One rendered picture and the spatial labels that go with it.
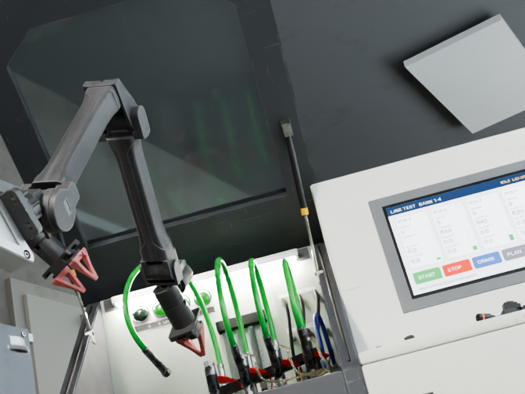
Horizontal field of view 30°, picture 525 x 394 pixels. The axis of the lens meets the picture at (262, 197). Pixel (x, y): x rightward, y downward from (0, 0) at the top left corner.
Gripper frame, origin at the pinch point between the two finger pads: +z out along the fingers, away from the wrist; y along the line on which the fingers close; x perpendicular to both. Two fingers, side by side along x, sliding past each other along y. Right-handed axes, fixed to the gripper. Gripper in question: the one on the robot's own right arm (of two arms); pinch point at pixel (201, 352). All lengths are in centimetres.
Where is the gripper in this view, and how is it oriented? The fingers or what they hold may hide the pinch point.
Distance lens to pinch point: 236.1
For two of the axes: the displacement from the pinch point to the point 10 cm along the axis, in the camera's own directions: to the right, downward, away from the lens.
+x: -9.0, 3.4, 2.7
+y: 1.1, -4.2, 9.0
